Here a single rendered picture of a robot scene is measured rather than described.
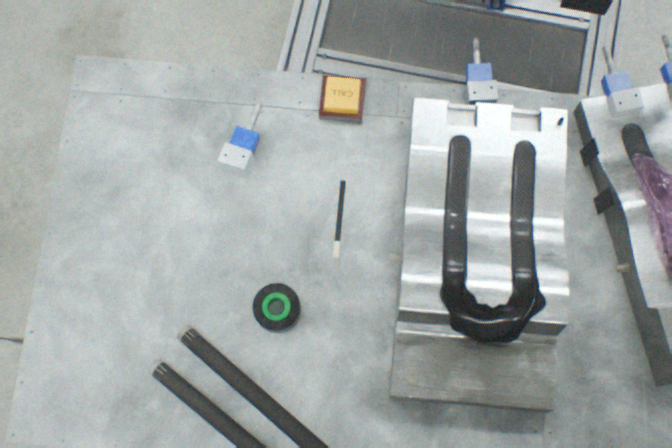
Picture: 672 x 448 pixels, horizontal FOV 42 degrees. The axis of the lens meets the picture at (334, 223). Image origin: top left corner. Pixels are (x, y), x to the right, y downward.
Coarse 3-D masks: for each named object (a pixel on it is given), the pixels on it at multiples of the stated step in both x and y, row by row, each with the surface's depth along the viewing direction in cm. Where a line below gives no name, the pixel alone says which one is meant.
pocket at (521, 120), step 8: (512, 112) 150; (520, 112) 150; (528, 112) 150; (536, 112) 150; (512, 120) 151; (520, 120) 151; (528, 120) 151; (536, 120) 151; (512, 128) 150; (520, 128) 150; (528, 128) 150; (536, 128) 150
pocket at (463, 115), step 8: (448, 104) 150; (456, 104) 151; (448, 112) 151; (456, 112) 151; (464, 112) 151; (472, 112) 151; (448, 120) 151; (456, 120) 151; (464, 120) 151; (472, 120) 151
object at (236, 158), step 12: (252, 120) 155; (240, 132) 154; (252, 132) 153; (228, 144) 152; (240, 144) 153; (252, 144) 153; (228, 156) 151; (240, 156) 151; (252, 156) 153; (228, 168) 153; (240, 168) 151; (252, 168) 156
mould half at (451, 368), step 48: (432, 144) 147; (480, 144) 147; (432, 192) 146; (480, 192) 145; (432, 240) 141; (480, 240) 142; (432, 288) 136; (480, 288) 136; (432, 336) 142; (528, 336) 141; (432, 384) 140; (480, 384) 140; (528, 384) 140
